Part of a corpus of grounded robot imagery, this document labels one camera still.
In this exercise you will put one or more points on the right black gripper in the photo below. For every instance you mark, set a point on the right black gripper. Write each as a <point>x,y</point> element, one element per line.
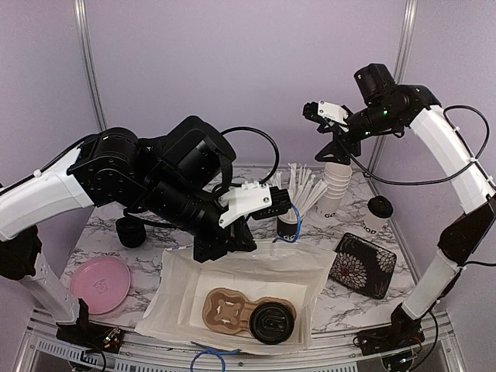
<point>339,139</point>

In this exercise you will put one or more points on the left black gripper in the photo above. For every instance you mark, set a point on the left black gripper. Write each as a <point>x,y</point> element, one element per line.
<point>239,238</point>

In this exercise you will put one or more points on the white paper cup GOOD print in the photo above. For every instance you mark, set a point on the white paper cup GOOD print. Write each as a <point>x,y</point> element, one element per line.
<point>373,224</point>

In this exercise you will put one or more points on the brown cardboard cup carrier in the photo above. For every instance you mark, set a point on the brown cardboard cup carrier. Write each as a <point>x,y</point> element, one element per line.
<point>228,311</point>

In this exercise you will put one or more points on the blue checkered paper bag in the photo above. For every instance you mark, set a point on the blue checkered paper bag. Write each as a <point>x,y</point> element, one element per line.
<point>296,272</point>

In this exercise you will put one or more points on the black plastic cup lid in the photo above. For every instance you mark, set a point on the black plastic cup lid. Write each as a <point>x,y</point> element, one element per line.
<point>380,206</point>

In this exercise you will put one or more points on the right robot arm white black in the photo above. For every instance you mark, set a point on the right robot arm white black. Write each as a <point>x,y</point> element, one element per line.
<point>474,188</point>

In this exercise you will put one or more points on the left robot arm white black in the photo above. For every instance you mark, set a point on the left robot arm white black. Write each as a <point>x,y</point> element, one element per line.
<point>99,169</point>

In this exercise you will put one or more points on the stack of white paper cups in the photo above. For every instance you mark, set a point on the stack of white paper cups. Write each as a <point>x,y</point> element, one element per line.
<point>337,176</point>

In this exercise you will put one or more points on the white wrapped straws bundle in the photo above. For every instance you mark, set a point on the white wrapped straws bundle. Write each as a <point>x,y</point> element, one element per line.
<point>303,186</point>

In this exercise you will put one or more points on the stack of black cup lids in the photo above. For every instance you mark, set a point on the stack of black cup lids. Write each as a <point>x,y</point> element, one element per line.
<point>131,233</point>

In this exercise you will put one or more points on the black cup holding straws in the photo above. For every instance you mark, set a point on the black cup holding straws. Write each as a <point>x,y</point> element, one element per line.
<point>288,230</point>

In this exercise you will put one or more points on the black floral square dish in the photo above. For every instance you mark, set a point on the black floral square dish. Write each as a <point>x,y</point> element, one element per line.
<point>363,266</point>

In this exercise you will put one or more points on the pink plastic plate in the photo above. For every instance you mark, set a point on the pink plastic plate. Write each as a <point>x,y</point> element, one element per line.
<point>102,283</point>

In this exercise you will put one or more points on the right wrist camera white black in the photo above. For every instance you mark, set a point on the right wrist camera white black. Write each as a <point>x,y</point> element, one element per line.
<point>328,116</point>

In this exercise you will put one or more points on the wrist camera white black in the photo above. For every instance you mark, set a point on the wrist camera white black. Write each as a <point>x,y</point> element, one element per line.
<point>328,116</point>
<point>259,200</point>

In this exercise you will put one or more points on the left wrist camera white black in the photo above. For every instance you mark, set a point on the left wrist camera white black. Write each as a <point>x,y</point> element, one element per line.
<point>259,200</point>

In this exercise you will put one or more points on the right aluminium frame post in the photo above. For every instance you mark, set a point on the right aluminium frame post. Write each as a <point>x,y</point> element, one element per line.
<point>400,67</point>

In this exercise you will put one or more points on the aluminium frame post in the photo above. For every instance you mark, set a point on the aluminium frame post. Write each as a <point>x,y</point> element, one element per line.
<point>400,67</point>
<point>84,36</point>

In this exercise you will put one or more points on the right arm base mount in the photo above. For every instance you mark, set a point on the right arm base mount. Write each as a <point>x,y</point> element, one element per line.
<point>402,332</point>

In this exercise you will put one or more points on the left aluminium frame post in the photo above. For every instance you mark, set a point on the left aluminium frame post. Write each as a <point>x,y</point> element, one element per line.
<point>84,36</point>

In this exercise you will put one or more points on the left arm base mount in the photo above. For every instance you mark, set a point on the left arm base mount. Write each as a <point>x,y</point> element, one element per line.
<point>86,333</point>

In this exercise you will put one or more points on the aluminium front rail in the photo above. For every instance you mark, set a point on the aluminium front rail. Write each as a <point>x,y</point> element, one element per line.
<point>40,350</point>

